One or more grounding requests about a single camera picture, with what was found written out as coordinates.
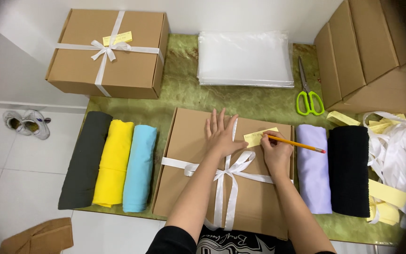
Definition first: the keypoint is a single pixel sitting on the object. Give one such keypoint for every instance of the brown cardboard piece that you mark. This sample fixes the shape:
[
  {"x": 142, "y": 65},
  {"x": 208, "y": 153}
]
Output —
[{"x": 39, "y": 238}]

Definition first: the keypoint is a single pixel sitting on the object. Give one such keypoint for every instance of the stack of flat cardboard boxes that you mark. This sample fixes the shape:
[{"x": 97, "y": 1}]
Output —
[{"x": 365, "y": 49}]

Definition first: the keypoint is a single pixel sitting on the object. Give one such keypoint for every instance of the person's left hand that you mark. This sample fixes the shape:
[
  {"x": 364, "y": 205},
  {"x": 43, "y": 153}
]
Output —
[{"x": 222, "y": 139}]

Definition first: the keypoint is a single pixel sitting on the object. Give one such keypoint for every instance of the person's right hand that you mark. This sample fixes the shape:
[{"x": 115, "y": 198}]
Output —
[{"x": 278, "y": 153}]

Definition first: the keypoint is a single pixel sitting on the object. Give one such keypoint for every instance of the person's black printed shirt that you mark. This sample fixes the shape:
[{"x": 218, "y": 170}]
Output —
[{"x": 238, "y": 243}]

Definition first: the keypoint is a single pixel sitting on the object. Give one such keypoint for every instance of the lavender folded cloth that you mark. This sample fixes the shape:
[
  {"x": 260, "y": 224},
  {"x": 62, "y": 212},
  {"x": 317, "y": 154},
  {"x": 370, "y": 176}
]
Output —
[{"x": 314, "y": 169}]

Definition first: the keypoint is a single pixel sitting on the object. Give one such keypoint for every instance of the brown cardboard box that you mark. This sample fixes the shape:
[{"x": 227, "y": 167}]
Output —
[
  {"x": 79, "y": 67},
  {"x": 189, "y": 148}
]

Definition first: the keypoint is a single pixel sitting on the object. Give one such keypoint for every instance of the yellow pencil with red eraser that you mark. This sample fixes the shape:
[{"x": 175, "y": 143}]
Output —
[{"x": 300, "y": 145}]

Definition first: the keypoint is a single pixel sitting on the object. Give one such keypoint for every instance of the yellow paper strip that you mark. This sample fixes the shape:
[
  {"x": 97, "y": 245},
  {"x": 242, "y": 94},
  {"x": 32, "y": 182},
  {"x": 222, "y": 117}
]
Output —
[
  {"x": 342, "y": 118},
  {"x": 388, "y": 193}
]

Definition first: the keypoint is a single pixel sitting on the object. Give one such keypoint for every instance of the white satin ribbon bow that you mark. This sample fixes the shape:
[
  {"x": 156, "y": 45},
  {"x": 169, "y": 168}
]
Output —
[
  {"x": 220, "y": 197},
  {"x": 107, "y": 51}
]

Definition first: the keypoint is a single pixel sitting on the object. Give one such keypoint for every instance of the yellow folded cloth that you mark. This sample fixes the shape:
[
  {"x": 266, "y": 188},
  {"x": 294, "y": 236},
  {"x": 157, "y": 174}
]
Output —
[{"x": 114, "y": 162}]

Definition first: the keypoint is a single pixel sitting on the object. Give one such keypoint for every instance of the yellow paper note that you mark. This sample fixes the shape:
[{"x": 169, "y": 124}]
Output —
[
  {"x": 118, "y": 38},
  {"x": 254, "y": 138}
]

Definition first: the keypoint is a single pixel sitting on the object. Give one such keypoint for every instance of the white sneaker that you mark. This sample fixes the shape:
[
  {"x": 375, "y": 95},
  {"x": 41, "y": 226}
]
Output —
[
  {"x": 14, "y": 121},
  {"x": 35, "y": 125}
]

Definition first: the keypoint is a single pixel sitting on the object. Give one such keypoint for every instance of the black folded cloth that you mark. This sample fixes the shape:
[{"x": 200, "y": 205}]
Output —
[{"x": 350, "y": 169}]

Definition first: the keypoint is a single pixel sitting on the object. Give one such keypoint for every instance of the dark grey folded cloth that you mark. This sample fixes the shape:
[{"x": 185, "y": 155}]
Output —
[{"x": 86, "y": 158}]

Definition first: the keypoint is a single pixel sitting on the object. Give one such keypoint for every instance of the person's right fingers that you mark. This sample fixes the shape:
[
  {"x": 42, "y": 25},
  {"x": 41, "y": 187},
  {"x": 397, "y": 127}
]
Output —
[{"x": 269, "y": 138}]

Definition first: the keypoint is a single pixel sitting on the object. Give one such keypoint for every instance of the light blue folded cloth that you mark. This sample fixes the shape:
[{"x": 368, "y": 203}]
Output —
[{"x": 140, "y": 169}]

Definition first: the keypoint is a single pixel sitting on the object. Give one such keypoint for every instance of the stack of clear plastic bags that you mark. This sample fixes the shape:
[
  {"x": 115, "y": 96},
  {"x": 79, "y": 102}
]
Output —
[{"x": 245, "y": 58}]

